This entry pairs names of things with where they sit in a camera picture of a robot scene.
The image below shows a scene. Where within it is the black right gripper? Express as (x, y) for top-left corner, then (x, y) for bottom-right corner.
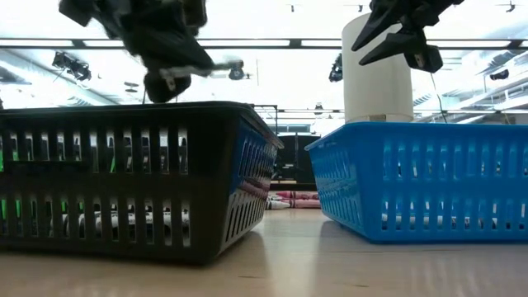
(351, 0), (465, 67)

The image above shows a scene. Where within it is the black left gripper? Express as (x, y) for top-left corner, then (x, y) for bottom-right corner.
(102, 0), (216, 104)

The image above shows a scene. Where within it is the black plastic basket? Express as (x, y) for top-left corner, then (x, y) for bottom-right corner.
(0, 101), (285, 265)

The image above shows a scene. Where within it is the white cylinder table lamp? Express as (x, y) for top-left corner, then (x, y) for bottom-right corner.
(342, 12), (415, 124)

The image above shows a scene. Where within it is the blue plastic basket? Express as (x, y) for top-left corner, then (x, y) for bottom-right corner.
(304, 121), (528, 244)

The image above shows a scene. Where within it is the dark background desk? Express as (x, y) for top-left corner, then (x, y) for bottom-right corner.
(274, 132), (322, 191)

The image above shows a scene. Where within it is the green plastic basket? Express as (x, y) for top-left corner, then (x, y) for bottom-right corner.
(0, 144), (119, 222)

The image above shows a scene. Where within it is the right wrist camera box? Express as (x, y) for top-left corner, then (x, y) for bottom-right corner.
(403, 43), (445, 74)

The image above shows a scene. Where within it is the dark hanging ceiling camera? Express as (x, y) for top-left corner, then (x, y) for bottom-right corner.
(328, 52), (344, 83)

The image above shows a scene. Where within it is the black ceiling rail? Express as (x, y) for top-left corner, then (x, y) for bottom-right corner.
(0, 37), (528, 51)

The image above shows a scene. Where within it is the black ceiling camera cluster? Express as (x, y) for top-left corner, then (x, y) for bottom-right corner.
(51, 51), (92, 83)

